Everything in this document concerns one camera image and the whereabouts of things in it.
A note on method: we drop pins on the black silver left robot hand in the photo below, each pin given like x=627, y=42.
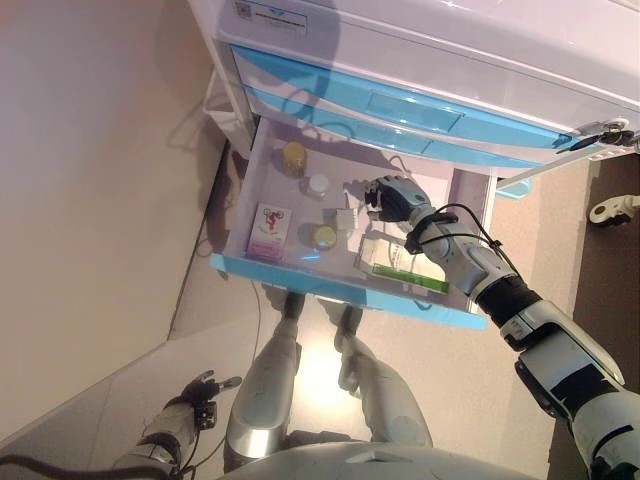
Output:
x=197, y=392

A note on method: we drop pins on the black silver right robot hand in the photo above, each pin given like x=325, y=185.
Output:
x=400, y=197

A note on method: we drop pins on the small white medicine box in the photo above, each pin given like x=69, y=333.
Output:
x=345, y=219

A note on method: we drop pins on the white drawer with blue front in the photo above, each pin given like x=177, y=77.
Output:
x=280, y=276

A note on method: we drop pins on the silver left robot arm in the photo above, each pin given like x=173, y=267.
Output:
x=160, y=435

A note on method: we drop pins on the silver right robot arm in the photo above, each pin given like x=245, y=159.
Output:
x=550, y=350

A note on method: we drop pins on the white green medicine box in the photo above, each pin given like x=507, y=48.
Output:
x=390, y=255

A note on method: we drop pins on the white lid medicine jar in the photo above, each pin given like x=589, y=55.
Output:
x=317, y=184

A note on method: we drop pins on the yellow medicine jar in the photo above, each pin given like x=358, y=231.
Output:
x=295, y=157
x=324, y=236

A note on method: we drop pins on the pink white medicine box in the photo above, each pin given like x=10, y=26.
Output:
x=270, y=230

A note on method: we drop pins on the silver left robot leg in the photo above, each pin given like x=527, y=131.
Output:
x=265, y=390

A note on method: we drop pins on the light blue plastic bin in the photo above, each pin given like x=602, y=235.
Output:
x=517, y=189

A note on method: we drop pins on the white blue medical cart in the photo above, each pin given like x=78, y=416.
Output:
x=450, y=40

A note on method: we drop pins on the grey robot torso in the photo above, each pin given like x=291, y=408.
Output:
x=390, y=465

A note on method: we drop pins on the metal cart keys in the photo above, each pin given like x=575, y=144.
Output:
x=607, y=137

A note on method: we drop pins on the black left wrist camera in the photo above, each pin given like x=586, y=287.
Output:
x=206, y=415

